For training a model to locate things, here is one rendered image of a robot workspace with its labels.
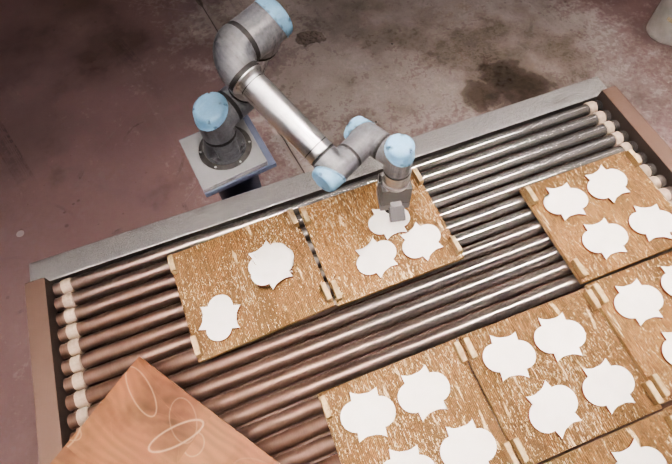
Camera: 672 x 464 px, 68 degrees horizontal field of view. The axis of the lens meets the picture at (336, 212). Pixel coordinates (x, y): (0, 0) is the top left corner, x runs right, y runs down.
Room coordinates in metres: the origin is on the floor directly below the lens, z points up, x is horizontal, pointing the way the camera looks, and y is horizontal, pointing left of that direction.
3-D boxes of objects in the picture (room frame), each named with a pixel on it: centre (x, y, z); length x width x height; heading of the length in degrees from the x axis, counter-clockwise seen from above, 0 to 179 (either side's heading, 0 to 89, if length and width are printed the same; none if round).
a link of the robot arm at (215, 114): (1.08, 0.38, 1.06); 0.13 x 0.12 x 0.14; 137
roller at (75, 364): (0.64, -0.14, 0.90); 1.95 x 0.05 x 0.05; 109
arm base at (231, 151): (1.08, 0.38, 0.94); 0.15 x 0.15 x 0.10
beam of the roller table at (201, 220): (0.94, -0.03, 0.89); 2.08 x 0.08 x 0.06; 109
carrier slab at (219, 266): (0.56, 0.27, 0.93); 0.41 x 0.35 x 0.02; 111
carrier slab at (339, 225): (0.70, -0.13, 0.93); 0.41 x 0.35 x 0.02; 109
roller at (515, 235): (0.55, -0.17, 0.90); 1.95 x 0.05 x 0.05; 109
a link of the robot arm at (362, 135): (0.79, -0.08, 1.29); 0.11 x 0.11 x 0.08; 47
